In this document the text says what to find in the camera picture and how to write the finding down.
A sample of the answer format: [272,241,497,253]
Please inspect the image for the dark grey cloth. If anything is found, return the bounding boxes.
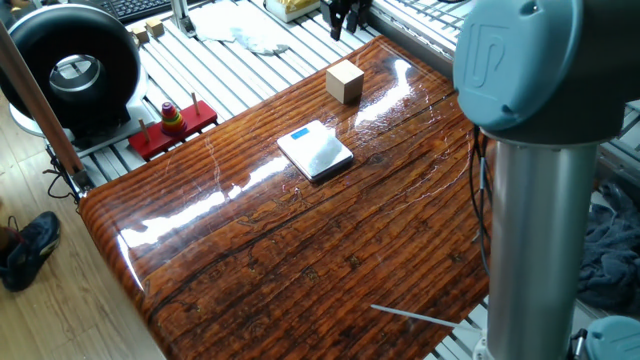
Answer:
[577,180,640,317]

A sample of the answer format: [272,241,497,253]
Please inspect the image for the aluminium stand post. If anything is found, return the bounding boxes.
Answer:
[169,0,197,39]

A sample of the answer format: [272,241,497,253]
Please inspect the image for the silver digital pocket scale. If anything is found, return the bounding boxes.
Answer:
[276,119,355,183]

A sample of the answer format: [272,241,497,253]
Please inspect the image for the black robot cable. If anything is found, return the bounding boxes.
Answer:
[467,124,494,279]

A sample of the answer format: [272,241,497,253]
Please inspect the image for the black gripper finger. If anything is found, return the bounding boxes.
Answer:
[328,0,350,41]
[347,0,374,34]

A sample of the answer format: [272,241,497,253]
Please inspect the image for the rainbow stacking rings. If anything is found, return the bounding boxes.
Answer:
[160,101,188,138]

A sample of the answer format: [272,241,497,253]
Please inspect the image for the black ring shaped appliance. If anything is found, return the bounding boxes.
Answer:
[0,3,150,151]

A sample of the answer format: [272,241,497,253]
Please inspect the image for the brown metal pole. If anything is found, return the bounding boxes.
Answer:
[0,22,95,194]

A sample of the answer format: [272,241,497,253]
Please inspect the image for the black computer keyboard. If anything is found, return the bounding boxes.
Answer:
[97,0,174,24]

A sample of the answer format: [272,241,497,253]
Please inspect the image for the wood grain table board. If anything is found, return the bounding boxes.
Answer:
[78,34,494,360]

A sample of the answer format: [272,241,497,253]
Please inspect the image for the white box yellow contents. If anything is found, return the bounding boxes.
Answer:
[263,0,321,24]

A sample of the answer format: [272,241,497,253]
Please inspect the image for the light wooden block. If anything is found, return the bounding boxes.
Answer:
[325,58,366,105]

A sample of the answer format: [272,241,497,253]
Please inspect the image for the white zip tie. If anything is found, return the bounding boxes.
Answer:
[369,302,484,332]

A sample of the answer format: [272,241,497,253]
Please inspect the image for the dark blue sneaker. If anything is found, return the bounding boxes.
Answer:
[0,210,62,294]

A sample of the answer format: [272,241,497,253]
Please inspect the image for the red ring tower base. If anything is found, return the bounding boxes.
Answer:
[128,92,219,162]

